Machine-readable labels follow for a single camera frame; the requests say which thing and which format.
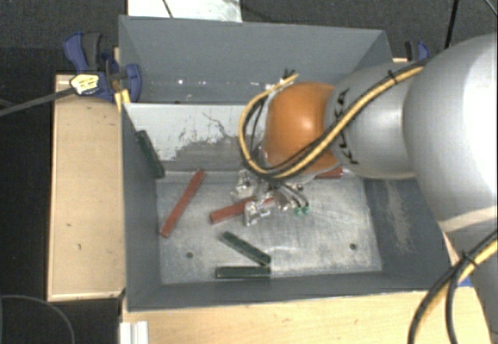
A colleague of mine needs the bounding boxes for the red-brown flat block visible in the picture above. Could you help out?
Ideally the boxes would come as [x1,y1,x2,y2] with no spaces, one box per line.
[209,196,275,225]
[159,168,206,239]
[314,166,344,181]

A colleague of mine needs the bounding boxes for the grey metal bin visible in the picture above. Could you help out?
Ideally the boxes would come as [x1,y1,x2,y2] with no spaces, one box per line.
[117,14,453,312]

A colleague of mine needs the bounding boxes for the pale wood board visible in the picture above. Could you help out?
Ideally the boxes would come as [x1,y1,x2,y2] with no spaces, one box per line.
[46,73,128,303]

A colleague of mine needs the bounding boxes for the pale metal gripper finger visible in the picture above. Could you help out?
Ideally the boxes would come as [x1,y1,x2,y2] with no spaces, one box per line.
[230,170,261,202]
[242,200,274,227]

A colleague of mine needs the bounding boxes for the dark green flat block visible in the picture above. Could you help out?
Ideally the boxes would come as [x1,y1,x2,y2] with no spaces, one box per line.
[215,265,272,280]
[135,129,166,180]
[218,230,272,267]

